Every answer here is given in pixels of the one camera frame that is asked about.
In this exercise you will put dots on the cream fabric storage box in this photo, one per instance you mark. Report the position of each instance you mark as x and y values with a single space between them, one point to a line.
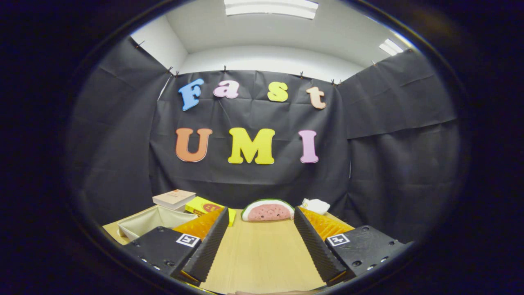
143 221

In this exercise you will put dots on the ceiling light panel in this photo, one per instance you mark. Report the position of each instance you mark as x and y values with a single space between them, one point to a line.
391 47
270 10

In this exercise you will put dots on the beige book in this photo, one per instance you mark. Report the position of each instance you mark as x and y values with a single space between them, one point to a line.
174 196

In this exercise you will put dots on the watermelon plush toy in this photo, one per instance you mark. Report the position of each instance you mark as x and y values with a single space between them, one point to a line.
268 212

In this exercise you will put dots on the black backdrop cloth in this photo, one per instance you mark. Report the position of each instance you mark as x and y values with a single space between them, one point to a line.
254 180

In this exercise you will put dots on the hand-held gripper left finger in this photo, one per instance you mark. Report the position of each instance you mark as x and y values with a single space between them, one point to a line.
208 246

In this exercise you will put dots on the white plush toy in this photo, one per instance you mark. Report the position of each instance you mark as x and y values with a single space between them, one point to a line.
317 205

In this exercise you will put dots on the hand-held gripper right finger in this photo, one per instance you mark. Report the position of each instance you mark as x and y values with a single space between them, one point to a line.
317 246

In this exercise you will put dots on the yellow book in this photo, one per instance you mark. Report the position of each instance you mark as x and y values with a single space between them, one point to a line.
196 205

